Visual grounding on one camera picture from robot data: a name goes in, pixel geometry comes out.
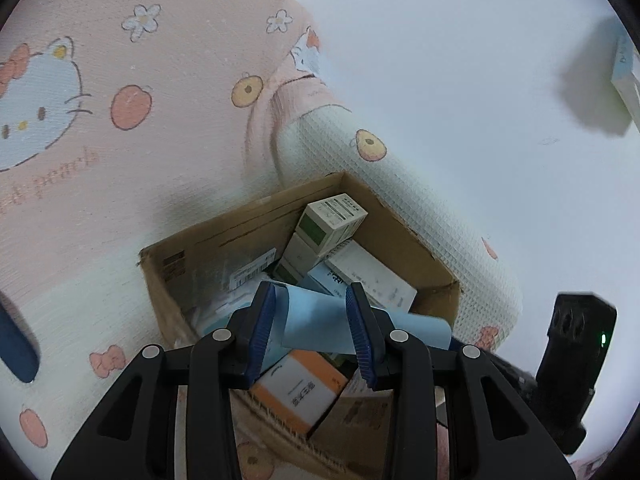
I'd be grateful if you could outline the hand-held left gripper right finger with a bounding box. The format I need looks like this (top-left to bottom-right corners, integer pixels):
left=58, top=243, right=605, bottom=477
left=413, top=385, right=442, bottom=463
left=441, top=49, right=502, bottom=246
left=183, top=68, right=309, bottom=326
left=345, top=281, right=576, bottom=480

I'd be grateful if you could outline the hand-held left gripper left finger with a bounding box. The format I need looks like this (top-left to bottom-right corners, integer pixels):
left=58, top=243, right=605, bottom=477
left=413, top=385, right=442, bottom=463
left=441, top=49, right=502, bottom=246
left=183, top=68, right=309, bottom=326
left=51, top=281, right=277, bottom=480

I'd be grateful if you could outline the light blue white packet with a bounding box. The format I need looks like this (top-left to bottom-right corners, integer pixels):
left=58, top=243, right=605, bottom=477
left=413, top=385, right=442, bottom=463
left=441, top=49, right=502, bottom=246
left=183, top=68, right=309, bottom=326
left=200, top=290, right=256, bottom=331

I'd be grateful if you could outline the orange and white box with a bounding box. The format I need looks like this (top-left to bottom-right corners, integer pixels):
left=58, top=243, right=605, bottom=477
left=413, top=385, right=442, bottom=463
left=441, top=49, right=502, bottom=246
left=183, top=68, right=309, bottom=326
left=249, top=350, right=351, bottom=436

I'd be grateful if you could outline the brown cardboard box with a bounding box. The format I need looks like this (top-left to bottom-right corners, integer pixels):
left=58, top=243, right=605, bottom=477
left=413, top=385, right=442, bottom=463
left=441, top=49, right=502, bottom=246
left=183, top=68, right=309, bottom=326
left=137, top=171, right=462, bottom=480

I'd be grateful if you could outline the large white box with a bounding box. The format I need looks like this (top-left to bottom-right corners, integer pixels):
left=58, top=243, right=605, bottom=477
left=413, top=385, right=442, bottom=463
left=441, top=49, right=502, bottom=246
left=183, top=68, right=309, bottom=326
left=325, top=240, right=418, bottom=313

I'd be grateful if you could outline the light blue white box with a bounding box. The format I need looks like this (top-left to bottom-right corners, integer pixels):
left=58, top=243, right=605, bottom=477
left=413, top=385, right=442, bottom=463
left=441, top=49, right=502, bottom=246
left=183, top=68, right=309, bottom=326
left=306, top=262, right=346, bottom=296

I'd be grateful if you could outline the small brown box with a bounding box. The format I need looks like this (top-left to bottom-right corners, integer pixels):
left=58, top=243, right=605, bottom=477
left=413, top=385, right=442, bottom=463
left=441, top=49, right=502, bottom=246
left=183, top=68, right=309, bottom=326
left=310, top=370, right=396, bottom=461

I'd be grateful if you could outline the green and white box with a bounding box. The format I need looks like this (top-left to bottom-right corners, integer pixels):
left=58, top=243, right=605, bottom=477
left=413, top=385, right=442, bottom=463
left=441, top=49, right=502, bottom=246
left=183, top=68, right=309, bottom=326
left=295, top=193, right=369, bottom=256
left=272, top=234, right=326, bottom=286

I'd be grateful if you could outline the pink printed blanket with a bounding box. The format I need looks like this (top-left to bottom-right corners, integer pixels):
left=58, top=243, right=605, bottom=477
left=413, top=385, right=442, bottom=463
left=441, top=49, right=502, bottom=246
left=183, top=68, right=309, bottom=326
left=0, top=0, right=523, bottom=480

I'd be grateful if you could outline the dark blue object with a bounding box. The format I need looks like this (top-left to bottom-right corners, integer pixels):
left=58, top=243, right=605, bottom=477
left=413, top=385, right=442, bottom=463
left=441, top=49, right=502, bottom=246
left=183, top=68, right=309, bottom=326
left=0, top=302, right=40, bottom=385

